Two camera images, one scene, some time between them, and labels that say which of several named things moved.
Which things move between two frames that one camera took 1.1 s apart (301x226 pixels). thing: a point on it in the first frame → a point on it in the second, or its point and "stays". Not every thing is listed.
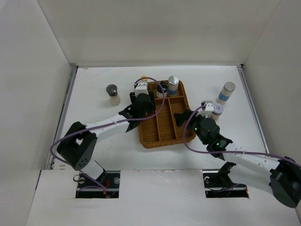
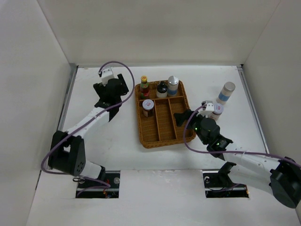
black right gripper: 180,117 stays
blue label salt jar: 172,85 stays
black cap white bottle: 159,91 stays
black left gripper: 151,107 → 101,89
